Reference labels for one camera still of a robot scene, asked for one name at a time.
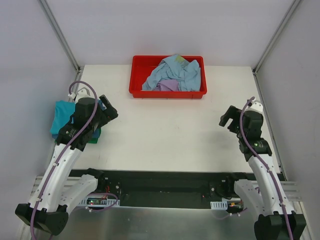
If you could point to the aluminium front rail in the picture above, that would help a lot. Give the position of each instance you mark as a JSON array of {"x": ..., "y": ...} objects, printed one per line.
[{"x": 290, "y": 188}]

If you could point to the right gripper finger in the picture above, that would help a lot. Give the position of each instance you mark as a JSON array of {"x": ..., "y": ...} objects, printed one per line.
[
  {"x": 224, "y": 119},
  {"x": 233, "y": 112}
]

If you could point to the left aluminium frame post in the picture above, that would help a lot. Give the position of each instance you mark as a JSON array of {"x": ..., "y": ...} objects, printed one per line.
[{"x": 59, "y": 35}]

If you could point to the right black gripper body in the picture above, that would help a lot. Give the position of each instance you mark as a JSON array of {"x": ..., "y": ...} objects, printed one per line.
[{"x": 231, "y": 121}]

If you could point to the light blue t-shirt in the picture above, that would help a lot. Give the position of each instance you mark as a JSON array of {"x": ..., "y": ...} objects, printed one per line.
[{"x": 188, "y": 74}]

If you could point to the teal folded t-shirt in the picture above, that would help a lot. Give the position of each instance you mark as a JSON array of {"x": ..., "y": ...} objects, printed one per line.
[{"x": 62, "y": 112}]

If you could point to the red plastic bin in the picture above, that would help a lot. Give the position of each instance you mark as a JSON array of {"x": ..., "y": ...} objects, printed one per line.
[{"x": 142, "y": 67}]

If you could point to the right white cable duct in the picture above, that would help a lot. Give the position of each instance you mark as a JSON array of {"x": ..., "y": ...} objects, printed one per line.
[{"x": 219, "y": 205}]

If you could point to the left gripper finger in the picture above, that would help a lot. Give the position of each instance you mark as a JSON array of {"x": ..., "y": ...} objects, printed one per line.
[
  {"x": 104, "y": 103},
  {"x": 110, "y": 111}
]

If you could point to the right aluminium frame post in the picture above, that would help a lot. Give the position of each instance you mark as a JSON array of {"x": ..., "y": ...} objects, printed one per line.
[{"x": 280, "y": 28}]

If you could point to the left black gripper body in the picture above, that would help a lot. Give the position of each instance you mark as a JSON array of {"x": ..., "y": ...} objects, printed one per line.
[{"x": 105, "y": 113}]

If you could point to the white cable duct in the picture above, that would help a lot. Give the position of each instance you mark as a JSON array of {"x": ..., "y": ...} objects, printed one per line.
[
  {"x": 99, "y": 201},
  {"x": 219, "y": 205}
]

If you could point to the left white cable duct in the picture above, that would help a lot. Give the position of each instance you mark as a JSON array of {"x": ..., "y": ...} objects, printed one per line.
[{"x": 99, "y": 201}]

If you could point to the aluminium frame post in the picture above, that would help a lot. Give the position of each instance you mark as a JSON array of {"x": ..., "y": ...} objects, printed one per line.
[
  {"x": 280, "y": 28},
  {"x": 59, "y": 35}
]

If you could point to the lavender t-shirt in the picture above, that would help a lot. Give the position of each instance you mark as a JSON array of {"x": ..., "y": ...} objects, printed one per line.
[{"x": 167, "y": 85}]

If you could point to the dark blue folded t-shirt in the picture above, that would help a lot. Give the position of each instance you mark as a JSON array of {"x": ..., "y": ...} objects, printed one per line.
[{"x": 77, "y": 116}]

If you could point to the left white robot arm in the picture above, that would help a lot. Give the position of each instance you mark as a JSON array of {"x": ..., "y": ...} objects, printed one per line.
[{"x": 50, "y": 206}]

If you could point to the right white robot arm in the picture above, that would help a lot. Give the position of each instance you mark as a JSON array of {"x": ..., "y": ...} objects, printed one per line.
[{"x": 274, "y": 216}]

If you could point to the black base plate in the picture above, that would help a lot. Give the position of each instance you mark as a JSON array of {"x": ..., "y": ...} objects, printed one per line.
[{"x": 177, "y": 190}]

